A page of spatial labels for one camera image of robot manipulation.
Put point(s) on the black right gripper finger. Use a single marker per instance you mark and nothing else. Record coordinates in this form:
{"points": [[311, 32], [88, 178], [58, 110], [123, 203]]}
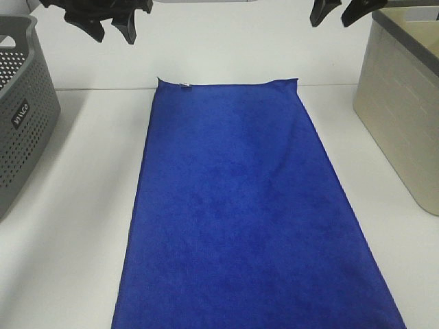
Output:
{"points": [[320, 9], [359, 8]]}

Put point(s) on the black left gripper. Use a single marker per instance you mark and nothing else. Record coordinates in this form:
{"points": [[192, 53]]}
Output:
{"points": [[85, 13]]}

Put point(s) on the blue microfiber towel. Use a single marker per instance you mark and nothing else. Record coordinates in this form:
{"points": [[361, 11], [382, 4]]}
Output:
{"points": [[240, 221]]}

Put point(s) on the beige plastic storage bin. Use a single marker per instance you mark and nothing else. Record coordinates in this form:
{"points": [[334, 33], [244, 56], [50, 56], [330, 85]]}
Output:
{"points": [[397, 96]]}

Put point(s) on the grey perforated plastic basket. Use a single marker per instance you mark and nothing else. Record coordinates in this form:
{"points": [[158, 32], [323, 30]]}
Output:
{"points": [[29, 105]]}

